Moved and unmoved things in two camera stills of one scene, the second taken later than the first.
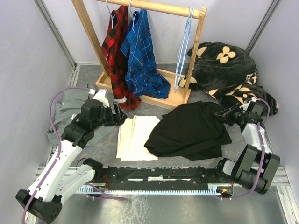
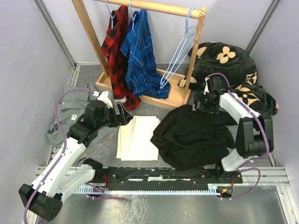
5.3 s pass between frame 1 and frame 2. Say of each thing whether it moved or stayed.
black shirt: moved
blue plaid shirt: stayed
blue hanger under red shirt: stayed
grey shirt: stayed
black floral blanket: stayed
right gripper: moved
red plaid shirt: stayed
